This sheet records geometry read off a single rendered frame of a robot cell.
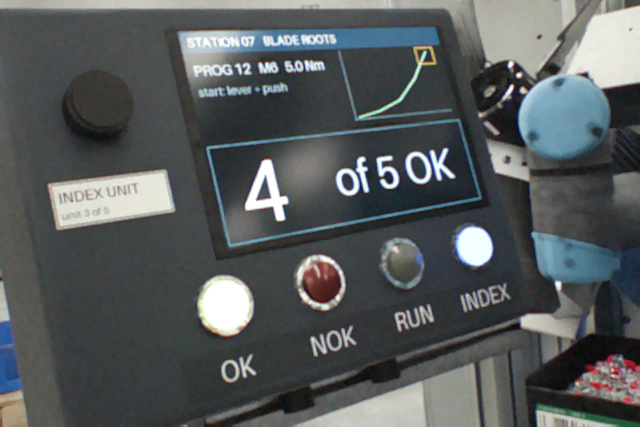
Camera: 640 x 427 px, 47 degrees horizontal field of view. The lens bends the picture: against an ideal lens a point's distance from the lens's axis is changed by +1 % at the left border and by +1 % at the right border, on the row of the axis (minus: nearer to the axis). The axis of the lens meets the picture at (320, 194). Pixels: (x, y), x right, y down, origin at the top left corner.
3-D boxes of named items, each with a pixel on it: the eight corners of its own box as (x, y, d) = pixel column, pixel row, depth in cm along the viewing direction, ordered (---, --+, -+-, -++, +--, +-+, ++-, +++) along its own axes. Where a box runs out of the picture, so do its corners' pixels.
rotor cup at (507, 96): (505, 117, 128) (458, 72, 122) (580, 88, 117) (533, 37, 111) (492, 183, 120) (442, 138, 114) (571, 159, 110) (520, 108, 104)
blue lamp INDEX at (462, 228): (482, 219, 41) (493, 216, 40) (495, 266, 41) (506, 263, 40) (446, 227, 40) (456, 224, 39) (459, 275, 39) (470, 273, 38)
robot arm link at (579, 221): (670, 271, 69) (662, 155, 68) (570, 291, 65) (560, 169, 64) (611, 260, 76) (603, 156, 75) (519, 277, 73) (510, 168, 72)
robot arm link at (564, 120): (519, 173, 66) (511, 78, 65) (530, 163, 76) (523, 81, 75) (614, 165, 63) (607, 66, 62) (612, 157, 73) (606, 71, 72)
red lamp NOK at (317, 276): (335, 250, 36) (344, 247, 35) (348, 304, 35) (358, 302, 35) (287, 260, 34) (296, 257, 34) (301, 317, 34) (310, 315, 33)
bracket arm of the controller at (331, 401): (492, 338, 53) (488, 297, 53) (524, 346, 50) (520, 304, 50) (187, 439, 41) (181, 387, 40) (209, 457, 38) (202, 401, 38)
